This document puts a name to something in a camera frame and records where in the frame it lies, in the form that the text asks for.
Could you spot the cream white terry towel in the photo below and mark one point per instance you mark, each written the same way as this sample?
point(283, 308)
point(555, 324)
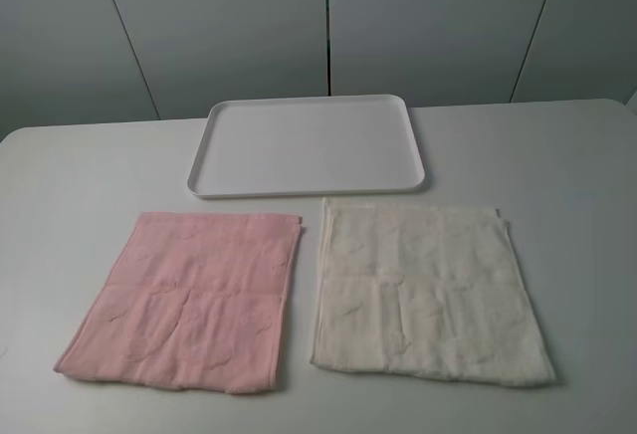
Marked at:
point(429, 292)

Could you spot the pink terry towel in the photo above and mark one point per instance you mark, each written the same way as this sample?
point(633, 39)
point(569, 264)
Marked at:
point(193, 301)

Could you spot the white rectangular plastic tray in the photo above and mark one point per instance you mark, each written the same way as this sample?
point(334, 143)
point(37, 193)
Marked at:
point(307, 146)

